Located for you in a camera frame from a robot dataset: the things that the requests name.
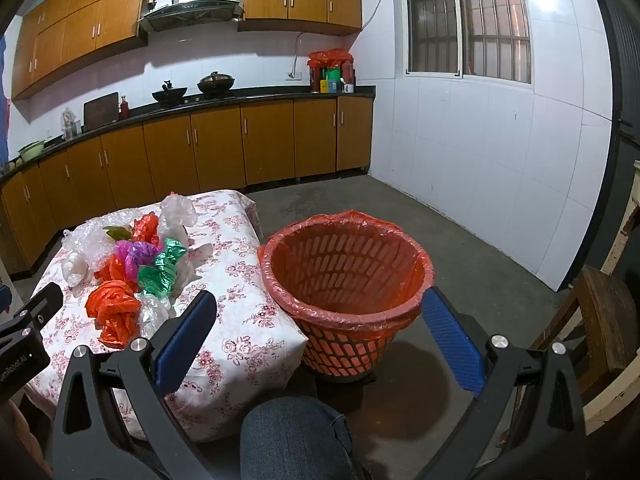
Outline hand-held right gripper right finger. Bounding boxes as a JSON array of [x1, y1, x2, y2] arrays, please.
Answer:
[[421, 286, 587, 480]]

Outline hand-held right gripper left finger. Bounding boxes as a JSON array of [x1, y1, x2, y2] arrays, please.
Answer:
[[51, 289, 218, 480]]

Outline clear plastic bag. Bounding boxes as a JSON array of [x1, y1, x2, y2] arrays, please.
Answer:
[[172, 242, 214, 297], [137, 292, 177, 337], [159, 192, 199, 238]]

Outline white plastic bag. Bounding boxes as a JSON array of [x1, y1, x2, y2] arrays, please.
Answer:
[[62, 250, 92, 288]]

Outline green plastic bag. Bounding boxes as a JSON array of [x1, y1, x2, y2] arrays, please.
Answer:
[[160, 237, 190, 263], [137, 260, 178, 297]]

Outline orange-red plastic bag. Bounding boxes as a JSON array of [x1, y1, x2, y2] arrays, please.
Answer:
[[94, 255, 138, 288], [132, 214, 163, 251], [85, 280, 143, 348]]

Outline bubble wrap sheet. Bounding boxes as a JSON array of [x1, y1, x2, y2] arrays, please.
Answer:
[[61, 217, 136, 271]]

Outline purple plastic bag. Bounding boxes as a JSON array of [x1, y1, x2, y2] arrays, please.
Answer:
[[114, 240, 163, 286]]

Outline red plastic liner bag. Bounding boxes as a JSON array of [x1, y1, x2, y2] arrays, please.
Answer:
[[257, 210, 436, 335]]

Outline orange plastic lattice basket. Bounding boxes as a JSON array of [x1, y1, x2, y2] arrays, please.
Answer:
[[257, 210, 436, 386]]

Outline table with floral tablecloth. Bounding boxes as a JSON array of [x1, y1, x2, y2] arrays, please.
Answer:
[[22, 190, 308, 443]]

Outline person's leg in jeans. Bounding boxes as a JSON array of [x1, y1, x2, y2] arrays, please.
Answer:
[[240, 395, 365, 480]]

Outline green basin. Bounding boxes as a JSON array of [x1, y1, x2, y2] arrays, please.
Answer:
[[18, 140, 48, 162]]

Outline brown wooden chair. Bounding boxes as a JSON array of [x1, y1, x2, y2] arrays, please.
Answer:
[[530, 265, 633, 406]]

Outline clear plastic bottle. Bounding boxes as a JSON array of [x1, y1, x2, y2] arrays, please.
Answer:
[[60, 107, 81, 141]]

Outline pink and blue hanging cloth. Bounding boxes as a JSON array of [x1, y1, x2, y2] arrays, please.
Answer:
[[0, 35, 11, 166]]

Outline wooden base cabinets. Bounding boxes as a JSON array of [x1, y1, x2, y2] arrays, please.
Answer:
[[0, 95, 375, 276]]

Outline dark cutting board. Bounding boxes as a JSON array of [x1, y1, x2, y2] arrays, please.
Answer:
[[82, 92, 121, 133]]

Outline black gas stove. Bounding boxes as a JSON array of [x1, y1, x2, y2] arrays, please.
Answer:
[[152, 92, 237, 107]]

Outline black wok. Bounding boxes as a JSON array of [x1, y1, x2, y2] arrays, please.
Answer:
[[151, 80, 188, 106]]

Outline black pot with lid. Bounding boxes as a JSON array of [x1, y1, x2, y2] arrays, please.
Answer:
[[196, 71, 237, 98]]

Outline black kitchen countertop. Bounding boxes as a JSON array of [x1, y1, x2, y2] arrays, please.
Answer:
[[0, 85, 376, 186]]

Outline red knotted plastic bag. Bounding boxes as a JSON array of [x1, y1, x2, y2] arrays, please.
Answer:
[[307, 49, 353, 69]]

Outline barred window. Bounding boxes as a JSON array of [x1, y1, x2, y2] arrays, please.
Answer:
[[400, 0, 533, 92]]

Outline steel range hood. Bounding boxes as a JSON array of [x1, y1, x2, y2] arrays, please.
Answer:
[[137, 0, 247, 33]]

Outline white power cable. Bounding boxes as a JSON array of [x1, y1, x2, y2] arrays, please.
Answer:
[[291, 32, 307, 76]]

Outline wooden wall cabinets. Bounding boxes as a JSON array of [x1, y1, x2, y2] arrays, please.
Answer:
[[11, 0, 363, 101]]

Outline white wall cable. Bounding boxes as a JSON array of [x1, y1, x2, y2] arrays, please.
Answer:
[[361, 0, 407, 29]]

